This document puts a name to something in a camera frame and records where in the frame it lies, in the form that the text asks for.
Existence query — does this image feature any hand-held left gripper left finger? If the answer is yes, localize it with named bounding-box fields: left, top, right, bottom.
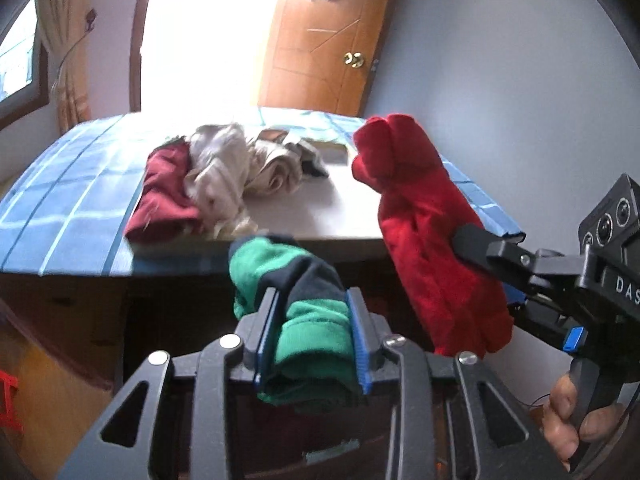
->
left=70, top=286, right=281, bottom=480

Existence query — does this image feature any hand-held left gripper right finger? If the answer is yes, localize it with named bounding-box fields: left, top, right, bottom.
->
left=346, top=286, right=558, bottom=480

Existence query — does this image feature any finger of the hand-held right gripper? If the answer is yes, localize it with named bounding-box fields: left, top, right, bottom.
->
left=506, top=296, right=573, bottom=345
left=451, top=223, right=586, bottom=303

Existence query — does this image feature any green and navy underwear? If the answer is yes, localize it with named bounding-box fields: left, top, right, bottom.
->
left=227, top=235, right=366, bottom=408

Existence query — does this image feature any bright red sock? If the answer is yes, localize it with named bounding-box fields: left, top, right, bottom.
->
left=351, top=114, right=513, bottom=358

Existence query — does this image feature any shallow cardboard tray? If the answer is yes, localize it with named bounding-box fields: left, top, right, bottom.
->
left=127, top=140, right=388, bottom=261

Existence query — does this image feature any beige underwear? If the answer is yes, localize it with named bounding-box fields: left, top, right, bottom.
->
left=247, top=129, right=306, bottom=197

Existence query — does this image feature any cream underwear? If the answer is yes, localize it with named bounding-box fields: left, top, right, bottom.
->
left=184, top=124, right=256, bottom=241

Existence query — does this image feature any dark red underwear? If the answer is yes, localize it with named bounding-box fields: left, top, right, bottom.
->
left=124, top=141, right=206, bottom=246

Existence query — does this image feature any grey underwear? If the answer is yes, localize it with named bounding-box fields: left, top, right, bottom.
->
left=295, top=139, right=331, bottom=180

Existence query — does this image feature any person's right hand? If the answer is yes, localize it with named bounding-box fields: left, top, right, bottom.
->
left=542, top=374, right=626, bottom=466

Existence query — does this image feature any teal box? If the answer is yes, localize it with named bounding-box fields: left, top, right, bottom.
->
left=304, top=439, right=362, bottom=465

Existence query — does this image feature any dark wooden desk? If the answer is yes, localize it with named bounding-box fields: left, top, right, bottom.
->
left=0, top=255, right=521, bottom=480

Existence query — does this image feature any blue checkered tablecloth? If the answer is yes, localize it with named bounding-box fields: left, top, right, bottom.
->
left=0, top=106, right=526, bottom=281

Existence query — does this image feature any orange wooden door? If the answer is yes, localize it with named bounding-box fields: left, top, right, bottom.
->
left=258, top=0, right=396, bottom=118

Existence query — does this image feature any red plastic stool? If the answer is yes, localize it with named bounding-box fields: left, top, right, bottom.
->
left=0, top=370, right=21, bottom=433

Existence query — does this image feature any golden patterned curtain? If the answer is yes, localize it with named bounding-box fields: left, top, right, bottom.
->
left=37, top=0, right=93, bottom=133

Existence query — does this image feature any dark framed window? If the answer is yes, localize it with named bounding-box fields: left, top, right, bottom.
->
left=0, top=0, right=51, bottom=133

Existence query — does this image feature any dark wooden door frame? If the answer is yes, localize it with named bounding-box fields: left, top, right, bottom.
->
left=127, top=0, right=161, bottom=113

